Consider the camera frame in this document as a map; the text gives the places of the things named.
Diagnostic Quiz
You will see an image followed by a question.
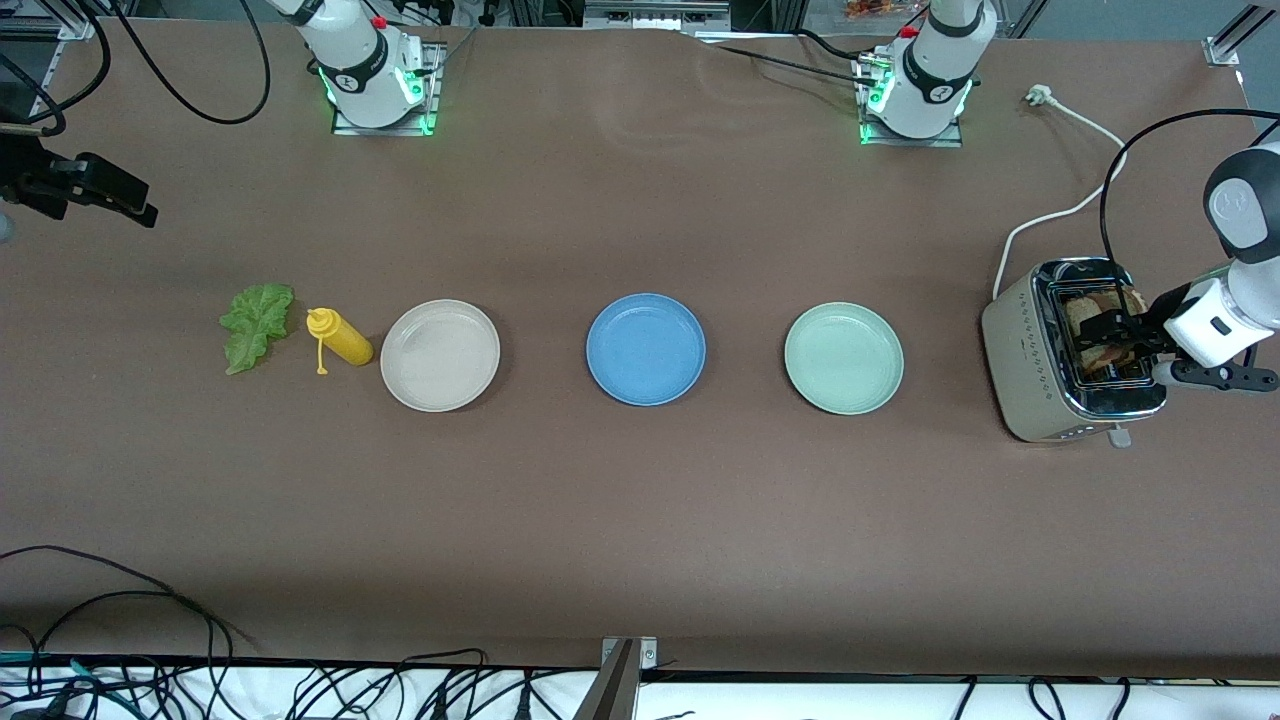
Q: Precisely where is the green lettuce leaf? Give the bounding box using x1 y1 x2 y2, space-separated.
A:
219 283 296 376

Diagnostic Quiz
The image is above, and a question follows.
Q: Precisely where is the yellow squeeze bottle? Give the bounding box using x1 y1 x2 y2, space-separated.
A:
306 307 375 376

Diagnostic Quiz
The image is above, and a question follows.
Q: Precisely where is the pale green round plate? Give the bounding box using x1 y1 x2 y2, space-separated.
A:
784 302 905 416

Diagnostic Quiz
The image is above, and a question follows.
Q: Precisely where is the white round plate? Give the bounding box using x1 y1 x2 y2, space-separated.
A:
380 299 501 413

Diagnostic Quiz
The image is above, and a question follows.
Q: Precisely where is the blue round plate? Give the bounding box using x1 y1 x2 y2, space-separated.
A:
586 292 707 407

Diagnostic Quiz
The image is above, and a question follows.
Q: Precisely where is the beige chrome toaster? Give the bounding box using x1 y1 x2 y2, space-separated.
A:
980 257 1169 448

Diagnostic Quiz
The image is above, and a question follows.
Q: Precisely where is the grey power strip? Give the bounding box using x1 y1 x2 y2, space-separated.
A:
583 0 732 30

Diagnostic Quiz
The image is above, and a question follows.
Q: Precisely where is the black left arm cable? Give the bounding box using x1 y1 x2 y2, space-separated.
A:
1098 106 1280 266

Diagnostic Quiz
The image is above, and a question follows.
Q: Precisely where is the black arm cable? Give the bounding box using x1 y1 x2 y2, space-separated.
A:
0 0 273 136
1098 106 1280 266

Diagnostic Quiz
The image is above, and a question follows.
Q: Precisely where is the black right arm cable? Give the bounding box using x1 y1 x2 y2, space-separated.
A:
0 0 273 136

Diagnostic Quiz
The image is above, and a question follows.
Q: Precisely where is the aluminium table frame rail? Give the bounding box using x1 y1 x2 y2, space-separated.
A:
0 0 103 41

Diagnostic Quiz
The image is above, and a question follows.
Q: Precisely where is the white toaster power cable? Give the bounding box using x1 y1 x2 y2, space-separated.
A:
992 84 1129 301

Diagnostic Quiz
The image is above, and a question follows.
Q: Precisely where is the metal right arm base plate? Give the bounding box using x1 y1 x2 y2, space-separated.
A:
330 40 444 137

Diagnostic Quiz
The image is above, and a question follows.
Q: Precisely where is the aluminium corner bracket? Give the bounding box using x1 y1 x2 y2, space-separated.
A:
1203 0 1280 69

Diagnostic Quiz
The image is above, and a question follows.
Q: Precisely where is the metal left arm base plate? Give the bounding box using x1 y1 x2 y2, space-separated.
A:
858 55 964 149

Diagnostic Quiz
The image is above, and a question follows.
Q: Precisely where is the metal post bracket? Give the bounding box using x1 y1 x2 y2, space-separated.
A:
600 636 659 669

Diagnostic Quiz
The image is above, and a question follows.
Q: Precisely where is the aluminium profile post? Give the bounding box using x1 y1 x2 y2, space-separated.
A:
573 640 641 720

